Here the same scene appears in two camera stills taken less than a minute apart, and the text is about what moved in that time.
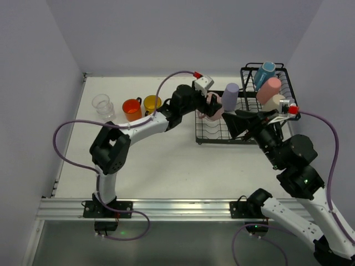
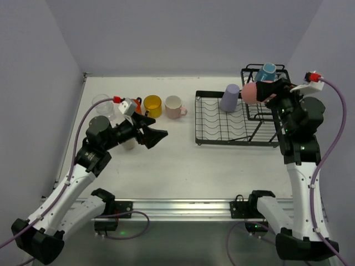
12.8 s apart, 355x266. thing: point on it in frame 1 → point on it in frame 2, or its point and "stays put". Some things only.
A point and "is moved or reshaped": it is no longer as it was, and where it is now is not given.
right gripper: x=252 y=128 → x=273 y=93
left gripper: x=202 y=102 → x=142 y=131
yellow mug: x=150 y=104 stays put
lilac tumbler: x=229 y=96 stays put
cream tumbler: x=273 y=103 is moved or reshaped
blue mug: x=264 y=72 stays put
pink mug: x=219 y=113 is moved or reshaped
